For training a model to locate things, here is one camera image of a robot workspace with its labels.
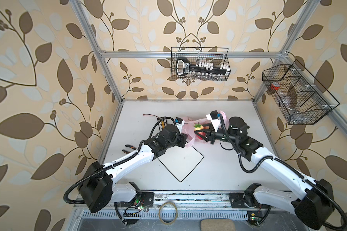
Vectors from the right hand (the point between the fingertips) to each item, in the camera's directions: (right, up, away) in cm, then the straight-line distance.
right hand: (198, 130), depth 71 cm
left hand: (-4, -4, +8) cm, 10 cm away
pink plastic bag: (-3, +2, +14) cm, 14 cm away
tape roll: (-18, -40, -4) cm, 44 cm away
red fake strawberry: (0, +2, -2) cm, 3 cm away
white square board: (-9, -22, +20) cm, 31 cm away
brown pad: (+8, -43, -5) cm, 44 cm away
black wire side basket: (+54, +15, +2) cm, 56 cm away
